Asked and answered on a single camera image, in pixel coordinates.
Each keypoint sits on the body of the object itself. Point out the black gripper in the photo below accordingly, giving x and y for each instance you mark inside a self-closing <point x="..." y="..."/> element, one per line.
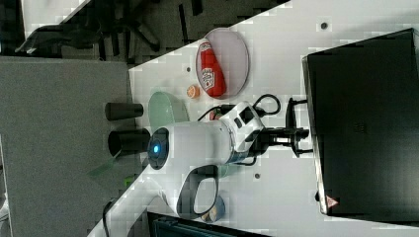
<point x="271" y="137"/>

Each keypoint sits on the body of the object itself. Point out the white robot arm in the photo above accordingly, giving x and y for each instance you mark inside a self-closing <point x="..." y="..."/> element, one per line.
<point x="182" y="154"/>

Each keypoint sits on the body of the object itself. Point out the black oven knobs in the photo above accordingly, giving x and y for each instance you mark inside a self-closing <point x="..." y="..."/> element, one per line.
<point x="317" y="197"/>

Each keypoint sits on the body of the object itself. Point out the black toaster oven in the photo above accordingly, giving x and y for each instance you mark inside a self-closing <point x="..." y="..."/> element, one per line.
<point x="362" y="101"/>

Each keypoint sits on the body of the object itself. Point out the dark red strawberry toy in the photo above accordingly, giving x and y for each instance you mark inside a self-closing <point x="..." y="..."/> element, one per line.
<point x="215" y="114"/>

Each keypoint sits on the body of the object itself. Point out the red ketchup bottle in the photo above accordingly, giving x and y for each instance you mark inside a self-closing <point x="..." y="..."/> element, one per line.
<point x="211" y="73"/>

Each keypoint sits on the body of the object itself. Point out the orange slice toy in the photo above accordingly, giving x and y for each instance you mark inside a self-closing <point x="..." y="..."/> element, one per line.
<point x="193" y="92"/>

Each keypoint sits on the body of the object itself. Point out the blue bowl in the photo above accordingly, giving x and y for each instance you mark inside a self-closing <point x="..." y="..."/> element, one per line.
<point x="216" y="213"/>

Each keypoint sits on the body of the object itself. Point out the green perforated strainer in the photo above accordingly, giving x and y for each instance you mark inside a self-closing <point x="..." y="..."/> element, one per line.
<point x="164" y="108"/>

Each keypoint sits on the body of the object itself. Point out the black cylinder cup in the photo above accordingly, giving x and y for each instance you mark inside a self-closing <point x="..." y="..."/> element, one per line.
<point x="116" y="111"/>
<point x="126" y="142"/>

